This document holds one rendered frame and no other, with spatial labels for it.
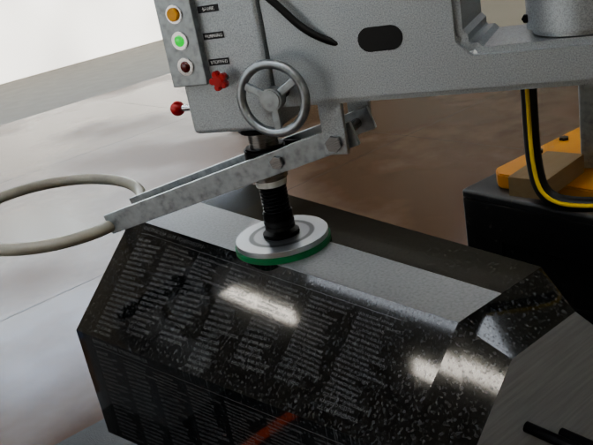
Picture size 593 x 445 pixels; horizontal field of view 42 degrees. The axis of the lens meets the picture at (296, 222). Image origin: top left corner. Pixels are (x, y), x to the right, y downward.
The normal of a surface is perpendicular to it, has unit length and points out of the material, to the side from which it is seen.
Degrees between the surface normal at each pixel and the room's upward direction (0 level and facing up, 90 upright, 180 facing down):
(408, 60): 90
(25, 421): 0
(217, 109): 90
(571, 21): 90
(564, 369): 90
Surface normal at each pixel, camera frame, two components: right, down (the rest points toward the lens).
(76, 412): -0.18, -0.91
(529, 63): -0.38, 0.40
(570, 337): 0.63, 0.18
